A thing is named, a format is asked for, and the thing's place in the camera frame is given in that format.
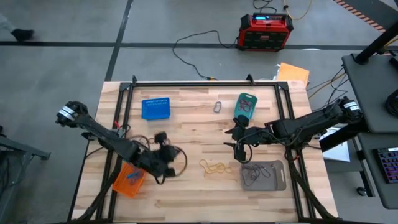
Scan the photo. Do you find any red black power station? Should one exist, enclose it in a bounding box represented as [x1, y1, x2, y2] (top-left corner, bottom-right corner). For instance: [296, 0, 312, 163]
[236, 12, 295, 52]

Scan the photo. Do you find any person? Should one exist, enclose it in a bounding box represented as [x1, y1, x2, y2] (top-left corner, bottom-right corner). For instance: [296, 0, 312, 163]
[0, 14, 35, 43]

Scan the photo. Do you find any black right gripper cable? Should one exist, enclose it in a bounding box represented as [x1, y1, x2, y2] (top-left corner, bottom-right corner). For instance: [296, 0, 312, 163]
[236, 146, 253, 165]

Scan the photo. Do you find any black pole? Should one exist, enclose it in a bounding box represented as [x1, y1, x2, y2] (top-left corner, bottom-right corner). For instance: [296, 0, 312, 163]
[356, 21, 398, 65]

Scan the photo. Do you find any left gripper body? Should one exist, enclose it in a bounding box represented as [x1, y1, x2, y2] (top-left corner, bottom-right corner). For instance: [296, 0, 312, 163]
[136, 146, 167, 174]

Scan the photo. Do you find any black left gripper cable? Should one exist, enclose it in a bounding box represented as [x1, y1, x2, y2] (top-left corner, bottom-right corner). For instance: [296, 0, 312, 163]
[154, 145, 188, 185]

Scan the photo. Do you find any orange envelope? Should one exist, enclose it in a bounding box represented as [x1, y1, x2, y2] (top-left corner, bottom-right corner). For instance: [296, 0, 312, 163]
[276, 62, 311, 88]

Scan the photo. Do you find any keyboard with coloured keys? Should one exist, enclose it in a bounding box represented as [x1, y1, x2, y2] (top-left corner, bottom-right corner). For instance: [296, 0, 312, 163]
[373, 146, 398, 184]

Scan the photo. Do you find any teal plastic basket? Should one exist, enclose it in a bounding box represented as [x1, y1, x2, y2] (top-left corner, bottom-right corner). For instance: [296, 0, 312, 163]
[233, 92, 259, 121]

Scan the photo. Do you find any black diagonal strut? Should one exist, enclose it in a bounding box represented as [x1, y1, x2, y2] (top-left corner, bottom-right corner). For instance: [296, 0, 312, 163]
[319, 119, 369, 153]

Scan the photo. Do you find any black cable bundle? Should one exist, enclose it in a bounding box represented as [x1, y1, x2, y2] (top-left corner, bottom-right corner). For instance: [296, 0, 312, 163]
[307, 67, 349, 101]

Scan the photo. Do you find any grey side desk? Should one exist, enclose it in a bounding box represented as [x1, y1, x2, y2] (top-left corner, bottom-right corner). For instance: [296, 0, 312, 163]
[341, 52, 398, 210]

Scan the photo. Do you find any yellow rubber band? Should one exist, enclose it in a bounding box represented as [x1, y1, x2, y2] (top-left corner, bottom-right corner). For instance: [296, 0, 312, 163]
[198, 159, 225, 175]
[207, 161, 233, 174]

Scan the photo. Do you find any blue plastic basket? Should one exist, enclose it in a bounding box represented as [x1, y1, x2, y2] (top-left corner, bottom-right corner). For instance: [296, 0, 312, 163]
[141, 97, 172, 121]

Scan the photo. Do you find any black power cable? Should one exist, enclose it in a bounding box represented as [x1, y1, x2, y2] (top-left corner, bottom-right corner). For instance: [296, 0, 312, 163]
[172, 30, 239, 80]

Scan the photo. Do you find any black aluminium table frame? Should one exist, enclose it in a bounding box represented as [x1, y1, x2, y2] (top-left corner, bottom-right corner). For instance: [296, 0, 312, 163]
[67, 74, 338, 224]

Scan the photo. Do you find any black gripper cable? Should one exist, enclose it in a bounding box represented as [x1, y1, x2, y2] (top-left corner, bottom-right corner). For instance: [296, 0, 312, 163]
[236, 146, 253, 165]
[154, 145, 188, 185]

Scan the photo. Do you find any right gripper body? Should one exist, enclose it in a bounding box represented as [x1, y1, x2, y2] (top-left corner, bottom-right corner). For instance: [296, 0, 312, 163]
[241, 126, 274, 146]

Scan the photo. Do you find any orange plastic basket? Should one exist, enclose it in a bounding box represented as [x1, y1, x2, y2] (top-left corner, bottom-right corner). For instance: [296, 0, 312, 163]
[112, 161, 147, 198]

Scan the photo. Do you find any grey translucent plastic basket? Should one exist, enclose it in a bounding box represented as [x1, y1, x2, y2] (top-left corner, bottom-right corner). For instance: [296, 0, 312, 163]
[240, 159, 287, 192]

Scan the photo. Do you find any white paper sheet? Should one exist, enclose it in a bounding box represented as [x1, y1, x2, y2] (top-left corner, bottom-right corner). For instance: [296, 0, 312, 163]
[320, 127, 351, 162]

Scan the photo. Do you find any yellow cable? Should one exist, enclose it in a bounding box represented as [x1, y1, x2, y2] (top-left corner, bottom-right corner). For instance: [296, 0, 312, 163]
[283, 0, 313, 21]

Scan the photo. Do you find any grey metal cart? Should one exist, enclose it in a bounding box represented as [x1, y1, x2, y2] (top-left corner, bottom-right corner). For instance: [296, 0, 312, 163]
[0, 126, 51, 224]

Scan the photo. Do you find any brown rubber band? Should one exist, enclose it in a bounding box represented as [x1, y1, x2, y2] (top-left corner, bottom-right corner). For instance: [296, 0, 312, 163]
[127, 134, 156, 150]
[252, 164, 272, 179]
[241, 164, 262, 187]

